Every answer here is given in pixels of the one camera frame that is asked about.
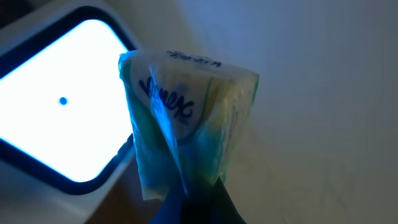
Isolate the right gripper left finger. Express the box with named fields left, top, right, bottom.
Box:
left=149, top=182, right=185, bottom=224

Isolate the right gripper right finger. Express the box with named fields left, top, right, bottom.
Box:
left=209, top=178, right=246, bottom=224

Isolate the green white tissue pack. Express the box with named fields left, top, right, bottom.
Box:
left=118, top=50, right=259, bottom=201

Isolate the white barcode scanner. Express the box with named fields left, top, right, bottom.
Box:
left=1, top=1, right=134, bottom=223

